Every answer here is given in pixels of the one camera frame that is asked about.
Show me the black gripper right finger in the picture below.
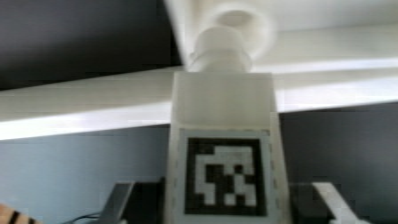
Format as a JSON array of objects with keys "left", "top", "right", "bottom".
[{"left": 290, "top": 182, "right": 372, "bottom": 224}]

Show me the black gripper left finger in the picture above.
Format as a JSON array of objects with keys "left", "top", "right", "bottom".
[{"left": 97, "top": 180, "right": 166, "bottom": 224}]

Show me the white U-shaped obstacle fence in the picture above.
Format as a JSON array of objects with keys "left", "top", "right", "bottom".
[{"left": 0, "top": 24, "right": 398, "bottom": 140}]

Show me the white table leg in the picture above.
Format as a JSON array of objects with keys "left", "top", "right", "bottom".
[{"left": 164, "top": 27, "right": 294, "bottom": 224}]

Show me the white square tabletop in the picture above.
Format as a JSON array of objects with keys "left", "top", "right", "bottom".
[{"left": 164, "top": 0, "right": 398, "bottom": 67}]

